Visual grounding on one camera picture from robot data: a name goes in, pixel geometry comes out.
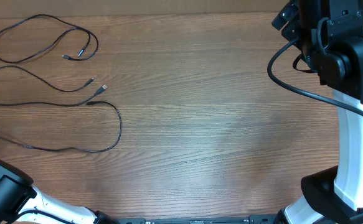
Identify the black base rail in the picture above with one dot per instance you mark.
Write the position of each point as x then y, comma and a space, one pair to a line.
251, 219

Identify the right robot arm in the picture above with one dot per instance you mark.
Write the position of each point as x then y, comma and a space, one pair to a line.
329, 36

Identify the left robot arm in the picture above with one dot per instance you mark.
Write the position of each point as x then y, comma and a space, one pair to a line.
22, 201

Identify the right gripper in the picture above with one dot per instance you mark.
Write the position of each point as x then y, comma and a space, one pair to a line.
292, 28

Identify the cardboard box wall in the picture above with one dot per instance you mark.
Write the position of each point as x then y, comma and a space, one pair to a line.
11, 9

